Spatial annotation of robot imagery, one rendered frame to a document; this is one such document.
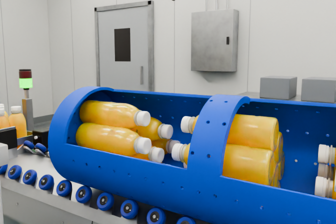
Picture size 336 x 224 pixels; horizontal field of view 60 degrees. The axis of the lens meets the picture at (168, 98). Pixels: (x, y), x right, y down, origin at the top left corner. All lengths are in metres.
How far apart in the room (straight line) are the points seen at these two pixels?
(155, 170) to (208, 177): 0.12
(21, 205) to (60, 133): 0.32
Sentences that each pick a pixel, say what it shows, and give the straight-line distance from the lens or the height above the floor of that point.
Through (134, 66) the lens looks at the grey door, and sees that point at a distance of 4.91.
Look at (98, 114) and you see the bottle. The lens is 0.81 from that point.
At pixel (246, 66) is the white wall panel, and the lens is 4.07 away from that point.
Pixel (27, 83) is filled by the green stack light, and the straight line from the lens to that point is 1.73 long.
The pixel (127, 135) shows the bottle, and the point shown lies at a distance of 0.72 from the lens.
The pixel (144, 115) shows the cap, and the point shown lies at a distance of 0.74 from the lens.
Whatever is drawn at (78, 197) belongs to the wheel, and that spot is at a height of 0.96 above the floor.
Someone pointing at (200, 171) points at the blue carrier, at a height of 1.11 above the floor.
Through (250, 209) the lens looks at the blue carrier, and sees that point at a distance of 0.55.
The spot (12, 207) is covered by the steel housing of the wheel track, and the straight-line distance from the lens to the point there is 1.06.
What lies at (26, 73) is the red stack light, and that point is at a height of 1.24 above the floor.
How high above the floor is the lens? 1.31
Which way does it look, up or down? 8 degrees down
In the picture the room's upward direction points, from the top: straight up
